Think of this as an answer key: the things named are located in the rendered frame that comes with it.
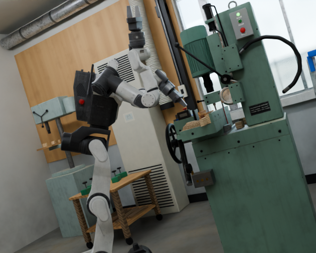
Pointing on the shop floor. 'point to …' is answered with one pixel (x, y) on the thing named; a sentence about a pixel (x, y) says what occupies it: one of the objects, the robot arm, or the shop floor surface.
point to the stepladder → (315, 75)
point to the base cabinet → (262, 199)
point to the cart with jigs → (129, 218)
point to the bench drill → (67, 208)
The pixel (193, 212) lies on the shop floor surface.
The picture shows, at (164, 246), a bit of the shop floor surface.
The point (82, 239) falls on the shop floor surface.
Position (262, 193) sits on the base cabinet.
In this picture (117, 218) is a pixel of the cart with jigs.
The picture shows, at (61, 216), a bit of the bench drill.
